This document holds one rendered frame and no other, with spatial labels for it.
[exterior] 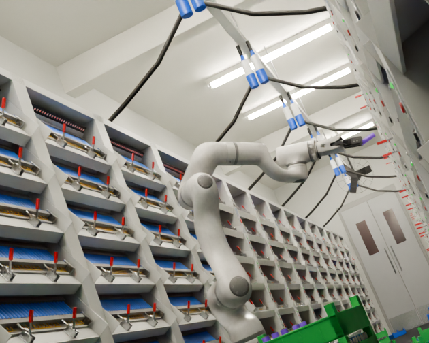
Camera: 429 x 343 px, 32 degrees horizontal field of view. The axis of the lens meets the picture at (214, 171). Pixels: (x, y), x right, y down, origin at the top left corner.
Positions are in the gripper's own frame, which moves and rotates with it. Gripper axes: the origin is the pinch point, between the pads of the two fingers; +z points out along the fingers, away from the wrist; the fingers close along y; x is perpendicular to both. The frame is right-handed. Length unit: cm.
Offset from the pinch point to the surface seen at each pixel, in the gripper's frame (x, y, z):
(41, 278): 38, -75, -98
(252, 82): -89, 182, -75
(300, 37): -172, 349, -61
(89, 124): -37, 18, -119
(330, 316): 61, -114, -4
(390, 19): 30, -211, 23
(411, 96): 33, -190, 24
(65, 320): 52, -67, -96
